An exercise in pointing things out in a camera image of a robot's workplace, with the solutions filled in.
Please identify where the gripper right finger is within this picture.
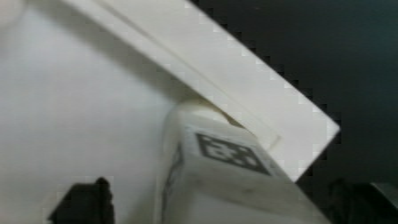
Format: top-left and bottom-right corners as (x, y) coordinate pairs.
(331, 179), (398, 224)

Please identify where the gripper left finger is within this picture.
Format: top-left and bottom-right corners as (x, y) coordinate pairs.
(48, 177), (116, 224)

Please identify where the white table leg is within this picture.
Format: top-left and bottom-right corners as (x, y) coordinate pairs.
(153, 100), (331, 224)

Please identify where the white square table top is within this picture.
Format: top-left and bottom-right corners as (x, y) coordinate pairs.
(0, 0), (203, 224)

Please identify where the white L-shaped obstacle fence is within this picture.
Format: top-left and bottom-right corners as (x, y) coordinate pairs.
(100, 0), (340, 179)

